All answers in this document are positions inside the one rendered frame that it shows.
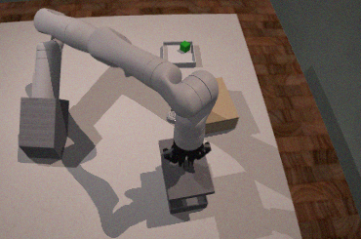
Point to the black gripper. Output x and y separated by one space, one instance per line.
168 154

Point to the green block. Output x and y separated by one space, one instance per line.
185 46

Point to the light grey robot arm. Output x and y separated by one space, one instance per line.
198 90

